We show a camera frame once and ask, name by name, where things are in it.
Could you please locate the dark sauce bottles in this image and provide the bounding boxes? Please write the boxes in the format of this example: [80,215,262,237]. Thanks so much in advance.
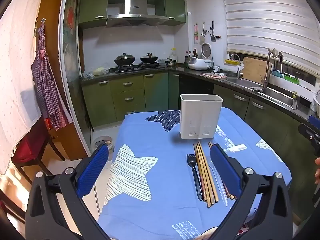
[184,49,199,63]

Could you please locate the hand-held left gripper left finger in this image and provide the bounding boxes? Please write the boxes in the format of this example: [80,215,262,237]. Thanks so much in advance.
[25,144,110,240]

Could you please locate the white window blinds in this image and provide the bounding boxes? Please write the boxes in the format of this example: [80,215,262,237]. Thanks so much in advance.
[219,0,320,77]

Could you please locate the gas stove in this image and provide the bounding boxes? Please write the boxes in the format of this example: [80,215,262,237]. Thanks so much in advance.
[114,63,167,74]

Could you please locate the green lower cabinets with drawers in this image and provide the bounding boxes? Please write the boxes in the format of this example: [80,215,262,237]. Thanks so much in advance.
[81,71,180,128]

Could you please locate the steel sink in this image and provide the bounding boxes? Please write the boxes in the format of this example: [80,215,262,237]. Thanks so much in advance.
[226,76,298,111]

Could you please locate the black built-in appliance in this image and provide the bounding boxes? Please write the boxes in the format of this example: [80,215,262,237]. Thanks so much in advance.
[178,73,214,103]

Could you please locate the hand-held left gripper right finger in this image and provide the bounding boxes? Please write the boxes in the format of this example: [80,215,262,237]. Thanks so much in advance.
[210,144,293,240]

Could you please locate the white dotted curtain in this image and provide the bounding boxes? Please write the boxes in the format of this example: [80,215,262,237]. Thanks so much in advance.
[0,0,48,176]

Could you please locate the person's right hand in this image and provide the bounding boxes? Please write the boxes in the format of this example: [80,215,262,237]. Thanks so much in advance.
[314,156,320,186]

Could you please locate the white plastic utensil holder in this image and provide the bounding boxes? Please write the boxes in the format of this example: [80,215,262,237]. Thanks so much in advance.
[180,94,224,140]

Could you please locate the green cabinets under sink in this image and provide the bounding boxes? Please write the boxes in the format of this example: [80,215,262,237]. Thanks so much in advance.
[212,83,320,222]

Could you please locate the white bucket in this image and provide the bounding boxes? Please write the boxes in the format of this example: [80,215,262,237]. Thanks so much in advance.
[93,135,115,156]

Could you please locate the steel range hood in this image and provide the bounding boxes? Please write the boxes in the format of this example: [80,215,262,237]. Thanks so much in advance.
[105,0,170,28]

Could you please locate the tall steel faucet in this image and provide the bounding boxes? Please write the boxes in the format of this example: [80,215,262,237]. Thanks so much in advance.
[261,48,285,88]

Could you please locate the red cushioned wooden chair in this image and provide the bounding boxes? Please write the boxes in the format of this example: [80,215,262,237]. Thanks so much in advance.
[11,119,66,176]

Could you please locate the pink dish cloth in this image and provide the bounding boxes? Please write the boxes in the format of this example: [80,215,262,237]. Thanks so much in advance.
[200,72,228,80]

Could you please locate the hanging pink scrubber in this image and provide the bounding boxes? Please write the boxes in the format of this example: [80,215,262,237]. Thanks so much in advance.
[193,23,200,46]

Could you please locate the white rice cooker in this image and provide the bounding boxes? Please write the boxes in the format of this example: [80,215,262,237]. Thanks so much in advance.
[188,42,214,71]

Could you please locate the black wok with wooden handle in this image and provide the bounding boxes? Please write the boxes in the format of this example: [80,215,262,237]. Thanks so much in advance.
[139,52,159,64]

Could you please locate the checkered apron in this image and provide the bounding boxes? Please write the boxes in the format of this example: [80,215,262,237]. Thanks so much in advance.
[31,22,73,131]

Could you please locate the glass sliding door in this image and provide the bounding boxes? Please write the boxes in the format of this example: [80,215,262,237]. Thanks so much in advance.
[58,0,93,157]

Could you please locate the dark wooden chair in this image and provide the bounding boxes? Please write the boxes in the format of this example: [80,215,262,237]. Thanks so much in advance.
[0,189,27,222]

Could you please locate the clear plastic spoon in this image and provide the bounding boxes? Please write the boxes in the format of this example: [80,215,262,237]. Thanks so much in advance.
[206,158,229,207]

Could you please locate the hanging black spatula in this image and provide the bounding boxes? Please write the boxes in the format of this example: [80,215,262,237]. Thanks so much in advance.
[210,21,217,43]

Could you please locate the green upper cabinets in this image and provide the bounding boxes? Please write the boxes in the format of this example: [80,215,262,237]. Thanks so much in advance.
[78,0,187,30]

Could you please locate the blue star-print tablecloth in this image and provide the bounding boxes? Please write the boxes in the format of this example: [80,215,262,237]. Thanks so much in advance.
[97,107,293,240]

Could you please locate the small steel faucet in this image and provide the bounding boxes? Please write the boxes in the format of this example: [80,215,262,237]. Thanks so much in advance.
[229,53,241,78]

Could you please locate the black wok with lid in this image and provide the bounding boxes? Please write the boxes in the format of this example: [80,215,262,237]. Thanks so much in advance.
[114,52,136,67]

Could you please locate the green plastic tray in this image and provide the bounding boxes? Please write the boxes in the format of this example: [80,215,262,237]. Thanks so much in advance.
[272,68,300,84]

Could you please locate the clear plastic bag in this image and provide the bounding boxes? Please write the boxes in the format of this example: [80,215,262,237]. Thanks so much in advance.
[92,66,110,76]

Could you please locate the black plastic fork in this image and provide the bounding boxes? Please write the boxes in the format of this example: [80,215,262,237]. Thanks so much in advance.
[186,153,204,201]

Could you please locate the wooden cutting board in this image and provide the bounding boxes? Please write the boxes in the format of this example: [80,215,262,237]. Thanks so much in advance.
[242,56,271,83]

